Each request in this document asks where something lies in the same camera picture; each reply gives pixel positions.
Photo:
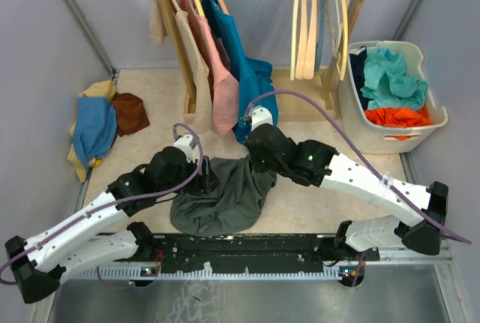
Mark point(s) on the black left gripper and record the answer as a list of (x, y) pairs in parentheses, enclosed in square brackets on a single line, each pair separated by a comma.
[(205, 183)]

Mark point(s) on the dark grey t-shirt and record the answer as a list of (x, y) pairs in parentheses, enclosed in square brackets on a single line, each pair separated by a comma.
[(233, 206)]

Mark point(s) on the cream wooden hanger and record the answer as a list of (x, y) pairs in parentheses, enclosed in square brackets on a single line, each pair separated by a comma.
[(302, 41), (310, 55), (293, 46)]

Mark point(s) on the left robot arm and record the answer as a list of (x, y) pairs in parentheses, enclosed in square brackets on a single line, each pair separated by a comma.
[(41, 263)]

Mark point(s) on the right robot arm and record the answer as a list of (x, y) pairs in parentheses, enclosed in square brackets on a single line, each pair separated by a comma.
[(414, 212)]

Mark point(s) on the beige hanging t-shirt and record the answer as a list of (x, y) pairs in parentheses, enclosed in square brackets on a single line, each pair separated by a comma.
[(191, 57)]

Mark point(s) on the pink hanging t-shirt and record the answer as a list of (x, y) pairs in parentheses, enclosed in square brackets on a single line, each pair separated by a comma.
[(223, 86)]

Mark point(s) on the teal blue hanging t-shirt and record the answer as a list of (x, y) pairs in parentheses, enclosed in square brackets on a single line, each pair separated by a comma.
[(254, 76)]

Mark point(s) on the yellow cream hanger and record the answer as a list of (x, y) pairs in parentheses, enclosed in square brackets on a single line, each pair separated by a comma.
[(342, 50)]

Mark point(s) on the brown folded cloth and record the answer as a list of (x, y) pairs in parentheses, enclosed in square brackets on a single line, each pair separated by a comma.
[(130, 112)]

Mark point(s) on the blue folded cloth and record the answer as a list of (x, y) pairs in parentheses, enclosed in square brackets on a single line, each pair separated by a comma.
[(95, 129)]

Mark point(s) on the wooden clothes rack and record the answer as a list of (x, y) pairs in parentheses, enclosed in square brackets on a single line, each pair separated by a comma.
[(321, 87)]

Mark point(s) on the yellow cloth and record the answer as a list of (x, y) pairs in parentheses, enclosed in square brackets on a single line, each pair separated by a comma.
[(107, 90)]

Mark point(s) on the navy garment in basket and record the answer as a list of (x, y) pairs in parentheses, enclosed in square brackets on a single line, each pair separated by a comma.
[(357, 62)]

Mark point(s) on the orange garment in basket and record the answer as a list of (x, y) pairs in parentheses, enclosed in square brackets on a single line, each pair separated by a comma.
[(401, 117)]

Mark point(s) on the turquoise garment in basket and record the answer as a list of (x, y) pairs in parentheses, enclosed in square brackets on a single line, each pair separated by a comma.
[(387, 83)]

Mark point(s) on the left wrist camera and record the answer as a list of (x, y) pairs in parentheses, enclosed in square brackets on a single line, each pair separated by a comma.
[(189, 145)]

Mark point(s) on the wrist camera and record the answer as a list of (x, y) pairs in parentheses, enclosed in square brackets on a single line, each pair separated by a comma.
[(257, 116), (189, 145)]

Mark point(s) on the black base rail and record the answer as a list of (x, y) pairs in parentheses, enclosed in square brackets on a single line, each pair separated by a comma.
[(252, 253)]

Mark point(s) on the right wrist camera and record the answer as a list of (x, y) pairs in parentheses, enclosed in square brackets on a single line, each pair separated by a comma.
[(257, 116)]

